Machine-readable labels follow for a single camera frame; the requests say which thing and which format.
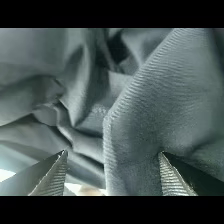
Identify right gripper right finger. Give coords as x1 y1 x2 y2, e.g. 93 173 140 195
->
157 151 224 197

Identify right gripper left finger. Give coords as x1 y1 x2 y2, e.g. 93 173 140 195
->
0 149 69 197

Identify black garment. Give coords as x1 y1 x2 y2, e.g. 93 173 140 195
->
0 28 224 197

